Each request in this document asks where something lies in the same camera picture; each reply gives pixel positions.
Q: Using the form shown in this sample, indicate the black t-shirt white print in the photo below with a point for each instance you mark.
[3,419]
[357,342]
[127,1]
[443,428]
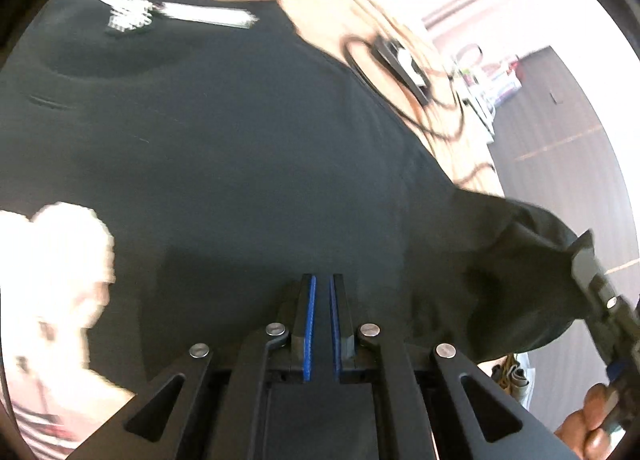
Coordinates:
[225,139]

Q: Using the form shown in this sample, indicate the white clothes hangers pile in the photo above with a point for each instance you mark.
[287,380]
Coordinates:
[492,84]

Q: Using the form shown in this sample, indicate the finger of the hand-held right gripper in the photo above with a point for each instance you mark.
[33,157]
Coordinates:
[595,285]

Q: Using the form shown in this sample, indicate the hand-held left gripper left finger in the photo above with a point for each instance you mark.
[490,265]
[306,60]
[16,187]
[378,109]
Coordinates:
[310,330]

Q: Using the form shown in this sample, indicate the black charger device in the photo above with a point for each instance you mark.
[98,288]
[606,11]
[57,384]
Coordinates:
[395,64]

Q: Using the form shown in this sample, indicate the white fluffy cloth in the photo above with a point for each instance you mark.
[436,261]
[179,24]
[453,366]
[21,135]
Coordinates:
[65,250]

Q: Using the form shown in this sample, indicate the person's right hand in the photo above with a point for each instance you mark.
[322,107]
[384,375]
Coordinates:
[592,415]

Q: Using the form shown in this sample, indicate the orange bed sheet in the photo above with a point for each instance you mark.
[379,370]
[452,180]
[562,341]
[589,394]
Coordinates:
[320,4]

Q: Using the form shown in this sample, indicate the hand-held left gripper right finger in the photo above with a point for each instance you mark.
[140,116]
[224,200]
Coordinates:
[335,330]

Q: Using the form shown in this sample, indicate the striped cloth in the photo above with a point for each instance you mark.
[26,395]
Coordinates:
[40,427]

